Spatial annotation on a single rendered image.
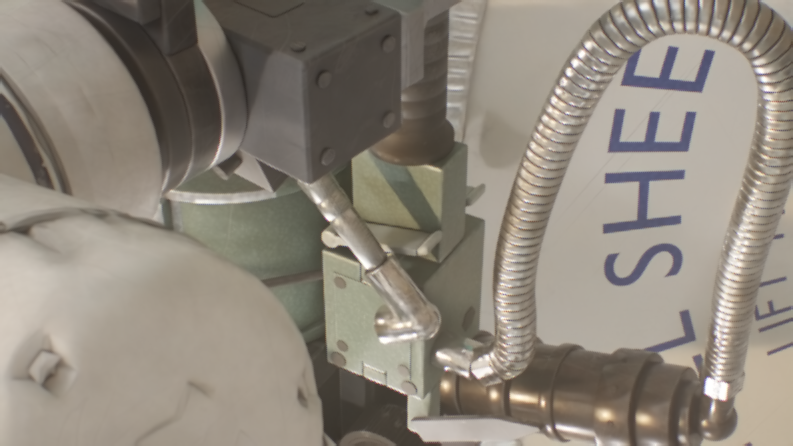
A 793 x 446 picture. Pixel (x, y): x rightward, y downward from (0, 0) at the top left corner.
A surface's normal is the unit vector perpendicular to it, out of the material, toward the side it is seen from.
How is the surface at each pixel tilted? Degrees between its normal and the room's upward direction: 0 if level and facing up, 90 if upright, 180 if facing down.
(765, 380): 90
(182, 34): 129
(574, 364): 96
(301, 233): 115
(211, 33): 139
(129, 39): 135
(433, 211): 58
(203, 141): 122
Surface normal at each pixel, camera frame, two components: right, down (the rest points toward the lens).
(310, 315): 0.55, 0.50
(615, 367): -0.32, -0.74
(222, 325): 0.77, 0.01
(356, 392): -0.51, 0.51
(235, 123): 0.75, 0.54
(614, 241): 0.07, 0.54
